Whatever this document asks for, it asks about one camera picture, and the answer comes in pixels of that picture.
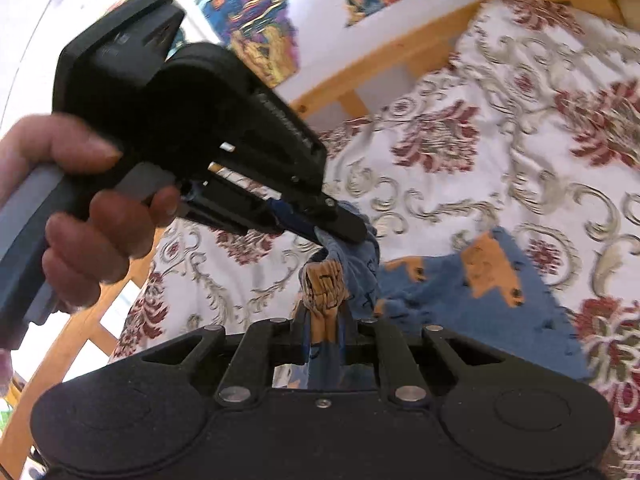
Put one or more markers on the wooden bed frame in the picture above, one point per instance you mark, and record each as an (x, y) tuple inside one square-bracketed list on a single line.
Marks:
[(325, 102)]

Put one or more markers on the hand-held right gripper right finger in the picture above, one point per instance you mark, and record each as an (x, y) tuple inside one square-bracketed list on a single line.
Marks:
[(357, 342)]

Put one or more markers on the person's left hand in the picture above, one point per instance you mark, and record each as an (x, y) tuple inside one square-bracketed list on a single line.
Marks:
[(100, 240)]

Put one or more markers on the yellow and blue wall poster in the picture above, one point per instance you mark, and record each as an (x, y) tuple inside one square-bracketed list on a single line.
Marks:
[(255, 25)]

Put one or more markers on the white floral blanket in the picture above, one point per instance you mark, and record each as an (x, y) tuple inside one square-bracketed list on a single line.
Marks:
[(450, 170)]

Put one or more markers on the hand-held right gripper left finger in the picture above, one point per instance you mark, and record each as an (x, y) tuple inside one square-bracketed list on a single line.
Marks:
[(292, 341)]

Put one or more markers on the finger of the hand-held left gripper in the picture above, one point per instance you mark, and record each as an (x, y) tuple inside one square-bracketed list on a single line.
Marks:
[(292, 217), (345, 222)]

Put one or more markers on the blue pants with orange print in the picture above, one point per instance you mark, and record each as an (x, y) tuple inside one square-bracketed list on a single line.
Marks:
[(440, 300)]

